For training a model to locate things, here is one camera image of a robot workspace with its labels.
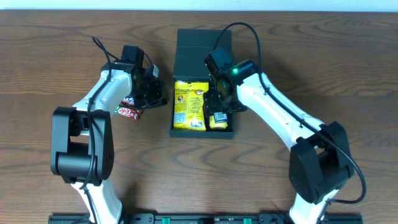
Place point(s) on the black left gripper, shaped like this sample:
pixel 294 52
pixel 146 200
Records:
pixel 153 94

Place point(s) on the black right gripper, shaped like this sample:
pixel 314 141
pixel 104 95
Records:
pixel 216 104

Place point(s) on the Dairy Milk chocolate bar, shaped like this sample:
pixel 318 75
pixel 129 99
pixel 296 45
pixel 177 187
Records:
pixel 129 101

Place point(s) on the yellow cylindrical candy container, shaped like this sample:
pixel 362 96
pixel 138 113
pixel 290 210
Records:
pixel 217 126

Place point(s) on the yellow snack bag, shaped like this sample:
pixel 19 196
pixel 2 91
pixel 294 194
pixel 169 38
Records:
pixel 188 105

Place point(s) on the dark green box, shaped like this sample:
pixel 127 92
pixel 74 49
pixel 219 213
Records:
pixel 193 46

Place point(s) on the small blue box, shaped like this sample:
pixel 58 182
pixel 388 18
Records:
pixel 220 117

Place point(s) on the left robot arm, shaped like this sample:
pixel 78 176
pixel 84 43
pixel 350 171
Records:
pixel 82 149

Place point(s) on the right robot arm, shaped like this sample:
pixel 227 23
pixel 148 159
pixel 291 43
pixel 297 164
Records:
pixel 320 160

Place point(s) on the KitKat Milo chocolate bar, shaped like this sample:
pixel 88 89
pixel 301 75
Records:
pixel 128 112

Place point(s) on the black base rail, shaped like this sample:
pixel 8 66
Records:
pixel 263 218

